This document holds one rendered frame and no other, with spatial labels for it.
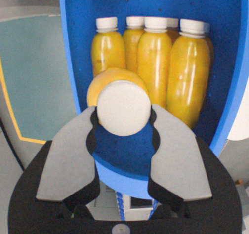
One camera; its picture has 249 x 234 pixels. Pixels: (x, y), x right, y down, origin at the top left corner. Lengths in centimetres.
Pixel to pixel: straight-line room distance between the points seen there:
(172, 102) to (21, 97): 174
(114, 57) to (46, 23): 125
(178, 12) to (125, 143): 31
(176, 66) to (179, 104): 6
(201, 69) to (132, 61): 15
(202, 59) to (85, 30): 21
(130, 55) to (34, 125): 182
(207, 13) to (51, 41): 132
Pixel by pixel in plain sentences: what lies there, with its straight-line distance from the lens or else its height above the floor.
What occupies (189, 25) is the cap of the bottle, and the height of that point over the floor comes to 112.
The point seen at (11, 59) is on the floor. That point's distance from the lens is 178.
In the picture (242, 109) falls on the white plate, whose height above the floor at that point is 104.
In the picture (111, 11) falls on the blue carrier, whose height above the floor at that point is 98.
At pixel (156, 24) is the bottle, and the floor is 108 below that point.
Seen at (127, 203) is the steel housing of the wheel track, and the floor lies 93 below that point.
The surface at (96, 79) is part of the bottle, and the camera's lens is 16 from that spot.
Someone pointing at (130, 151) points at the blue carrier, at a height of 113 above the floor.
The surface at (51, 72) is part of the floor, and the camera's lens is 157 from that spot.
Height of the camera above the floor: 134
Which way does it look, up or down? 57 degrees down
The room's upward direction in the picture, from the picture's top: 180 degrees clockwise
